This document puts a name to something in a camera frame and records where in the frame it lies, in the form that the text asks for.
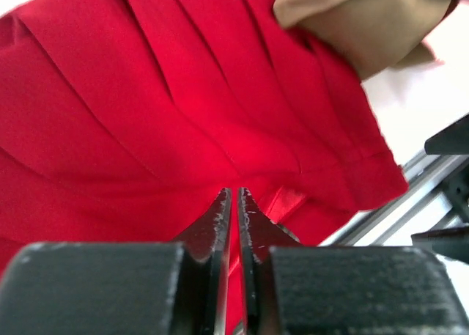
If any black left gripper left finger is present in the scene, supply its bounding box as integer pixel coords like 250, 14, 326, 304
173, 188, 232, 334

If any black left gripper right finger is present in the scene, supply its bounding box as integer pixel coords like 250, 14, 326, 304
237, 188, 300, 334

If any red skirt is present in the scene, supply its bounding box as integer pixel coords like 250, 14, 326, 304
0, 0, 410, 335

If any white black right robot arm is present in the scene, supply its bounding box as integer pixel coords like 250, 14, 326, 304
237, 148, 468, 334

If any tan brown skirt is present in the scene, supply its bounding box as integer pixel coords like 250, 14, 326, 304
273, 0, 459, 80

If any aluminium mounting rail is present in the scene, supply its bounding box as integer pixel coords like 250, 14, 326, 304
320, 152, 468, 246

